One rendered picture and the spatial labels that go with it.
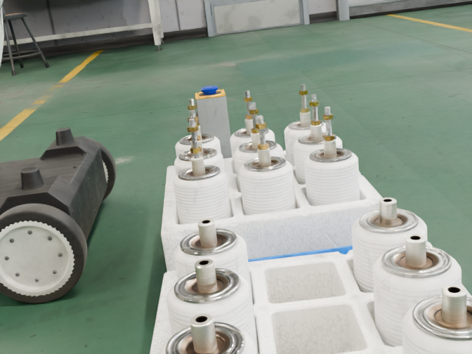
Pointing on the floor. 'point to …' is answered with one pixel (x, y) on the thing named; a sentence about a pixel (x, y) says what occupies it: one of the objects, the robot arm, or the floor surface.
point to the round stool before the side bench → (16, 41)
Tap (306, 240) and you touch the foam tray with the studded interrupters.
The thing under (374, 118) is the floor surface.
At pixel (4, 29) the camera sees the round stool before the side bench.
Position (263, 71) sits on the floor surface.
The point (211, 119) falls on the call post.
